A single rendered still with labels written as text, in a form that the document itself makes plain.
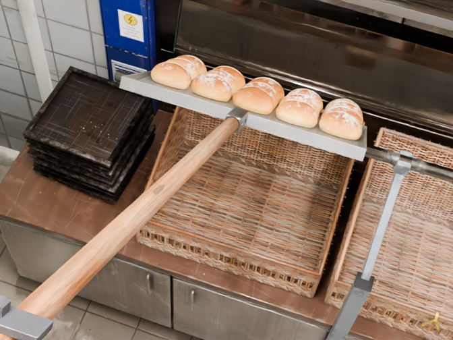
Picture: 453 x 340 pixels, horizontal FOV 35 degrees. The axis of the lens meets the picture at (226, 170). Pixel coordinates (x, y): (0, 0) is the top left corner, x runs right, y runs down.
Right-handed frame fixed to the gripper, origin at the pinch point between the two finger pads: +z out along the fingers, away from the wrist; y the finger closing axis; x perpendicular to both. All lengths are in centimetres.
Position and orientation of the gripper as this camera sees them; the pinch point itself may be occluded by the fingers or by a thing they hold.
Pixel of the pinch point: (3, 338)
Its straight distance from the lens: 63.0
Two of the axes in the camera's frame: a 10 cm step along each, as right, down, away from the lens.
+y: -2.5, 9.2, 3.0
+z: 9.4, 3.0, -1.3
